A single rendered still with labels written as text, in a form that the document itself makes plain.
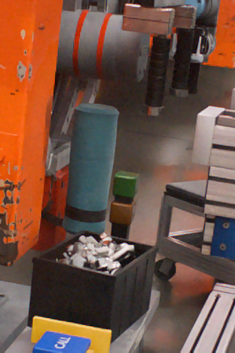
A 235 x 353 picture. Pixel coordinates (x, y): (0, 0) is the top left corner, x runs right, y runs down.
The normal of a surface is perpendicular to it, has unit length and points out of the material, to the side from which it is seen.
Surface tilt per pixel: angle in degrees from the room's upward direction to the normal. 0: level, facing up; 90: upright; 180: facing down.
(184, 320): 0
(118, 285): 90
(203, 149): 90
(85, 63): 117
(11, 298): 0
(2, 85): 90
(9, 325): 0
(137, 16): 90
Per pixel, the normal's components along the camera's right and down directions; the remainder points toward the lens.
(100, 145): 0.35, 0.20
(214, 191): -0.25, 0.18
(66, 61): -0.24, 0.60
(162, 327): 0.11, -0.97
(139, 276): 0.93, 0.18
